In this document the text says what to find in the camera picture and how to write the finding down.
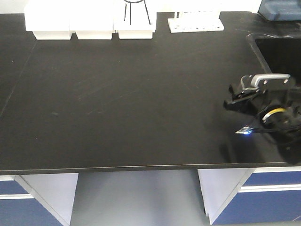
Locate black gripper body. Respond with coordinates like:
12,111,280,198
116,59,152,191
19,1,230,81
229,84,292,118

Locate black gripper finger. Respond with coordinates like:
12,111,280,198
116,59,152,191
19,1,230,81
223,95,254,115

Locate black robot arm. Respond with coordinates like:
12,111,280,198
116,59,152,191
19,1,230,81
223,79,301,165

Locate right white storage bin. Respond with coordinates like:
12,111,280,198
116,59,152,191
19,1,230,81
113,0,157,39

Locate white storage bin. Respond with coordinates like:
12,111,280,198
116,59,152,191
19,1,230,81
113,0,157,39
69,0,115,40
24,0,72,40

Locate middle white storage bin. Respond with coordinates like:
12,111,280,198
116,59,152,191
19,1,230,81
69,0,115,40

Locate left white storage bin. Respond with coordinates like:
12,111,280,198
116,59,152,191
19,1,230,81
24,0,72,40

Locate black lab sink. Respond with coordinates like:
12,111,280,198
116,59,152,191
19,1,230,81
246,33,301,84

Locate right blue white cabinet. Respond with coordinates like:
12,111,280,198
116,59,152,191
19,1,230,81
198,166,301,226

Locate blue white cabinet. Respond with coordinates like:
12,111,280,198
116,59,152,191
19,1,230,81
0,173,79,226
198,166,301,226

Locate white test tube rack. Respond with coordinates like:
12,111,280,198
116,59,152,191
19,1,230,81
168,10,224,33

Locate left blue white cabinet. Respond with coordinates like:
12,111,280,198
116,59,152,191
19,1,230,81
0,173,79,226

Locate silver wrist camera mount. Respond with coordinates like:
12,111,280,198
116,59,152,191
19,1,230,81
240,73,296,92

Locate black cables with blue light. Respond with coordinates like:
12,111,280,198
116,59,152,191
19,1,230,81
235,110,301,136

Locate black wire tripod stand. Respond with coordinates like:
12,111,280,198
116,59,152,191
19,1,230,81
123,0,151,25

